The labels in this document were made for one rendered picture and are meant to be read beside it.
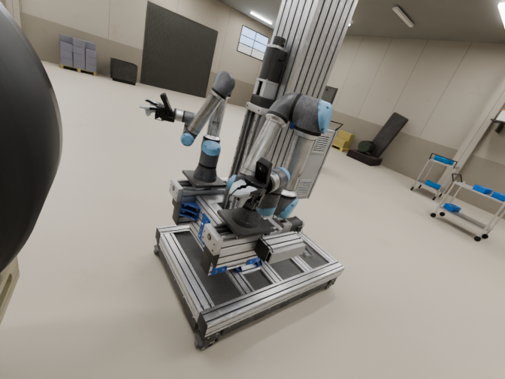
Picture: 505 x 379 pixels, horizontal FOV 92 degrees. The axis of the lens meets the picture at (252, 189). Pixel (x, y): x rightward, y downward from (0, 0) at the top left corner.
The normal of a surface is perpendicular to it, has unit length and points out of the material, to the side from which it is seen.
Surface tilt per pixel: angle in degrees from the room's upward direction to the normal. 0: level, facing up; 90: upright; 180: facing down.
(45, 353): 0
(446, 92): 90
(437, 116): 90
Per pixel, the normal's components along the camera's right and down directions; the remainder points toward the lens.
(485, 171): -0.78, 0.03
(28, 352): 0.28, -0.88
